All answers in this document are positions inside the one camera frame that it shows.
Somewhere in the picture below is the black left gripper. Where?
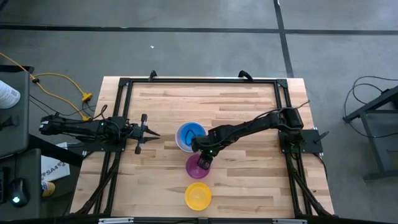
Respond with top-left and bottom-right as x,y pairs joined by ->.
126,113 -> 162,156

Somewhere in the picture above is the purple plastic bowl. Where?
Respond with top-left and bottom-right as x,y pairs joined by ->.
185,154 -> 211,180

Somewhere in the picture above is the blue plastic bowl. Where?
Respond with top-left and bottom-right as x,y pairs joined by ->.
178,122 -> 206,147

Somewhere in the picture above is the yellow plastic bowl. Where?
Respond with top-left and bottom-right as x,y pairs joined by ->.
184,182 -> 213,212

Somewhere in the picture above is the white bowl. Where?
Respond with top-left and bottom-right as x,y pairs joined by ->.
175,121 -> 208,154

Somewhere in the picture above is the silver aluminium extrusion piece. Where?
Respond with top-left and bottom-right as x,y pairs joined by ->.
98,217 -> 134,224
272,218 -> 308,224

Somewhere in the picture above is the white printed sign sheet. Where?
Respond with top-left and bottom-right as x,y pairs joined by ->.
40,142 -> 71,182

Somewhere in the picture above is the grey desk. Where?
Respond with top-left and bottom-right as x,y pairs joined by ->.
0,65 -> 42,220

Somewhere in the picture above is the black computer mouse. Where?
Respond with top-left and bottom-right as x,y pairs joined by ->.
11,177 -> 30,208

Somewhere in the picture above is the white paper with QR code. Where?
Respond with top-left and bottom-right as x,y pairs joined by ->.
0,80 -> 21,110

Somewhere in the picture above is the black keyboard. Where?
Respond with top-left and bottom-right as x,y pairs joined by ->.
0,167 -> 9,205

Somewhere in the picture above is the desk with black legs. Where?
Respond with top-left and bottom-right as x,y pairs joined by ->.
343,85 -> 398,182

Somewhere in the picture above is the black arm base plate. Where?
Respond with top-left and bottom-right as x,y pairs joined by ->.
67,141 -> 127,153
278,129 -> 324,155

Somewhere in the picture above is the yellow power cable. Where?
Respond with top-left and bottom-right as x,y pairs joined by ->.
0,51 -> 94,122

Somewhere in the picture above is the black aluminium table frame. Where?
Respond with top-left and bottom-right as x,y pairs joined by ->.
70,76 -> 335,218

